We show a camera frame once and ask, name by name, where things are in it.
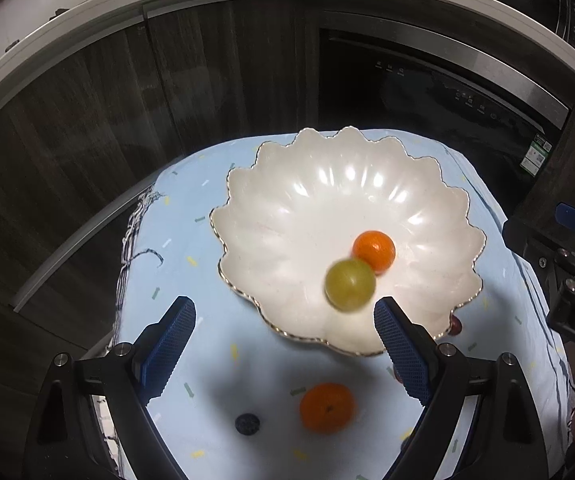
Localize white scalloped bowl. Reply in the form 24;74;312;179
210;126;487;358

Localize small orange mandarin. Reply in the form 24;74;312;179
352;230;397;276
299;382;355;435

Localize light blue speckled tablecloth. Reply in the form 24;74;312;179
112;127;575;480

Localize dark wood cabinet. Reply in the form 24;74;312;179
0;0;321;480

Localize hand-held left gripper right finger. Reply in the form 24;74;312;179
373;296;551;480

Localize black built-in dishwasher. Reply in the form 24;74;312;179
317;27;573;241

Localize dark blueberry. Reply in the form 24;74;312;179
234;413;261;436

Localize green label sticker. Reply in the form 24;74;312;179
520;132;553;177

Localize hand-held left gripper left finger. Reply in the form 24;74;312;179
22;296;197;480

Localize round green fruit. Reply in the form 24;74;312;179
323;258;377;313

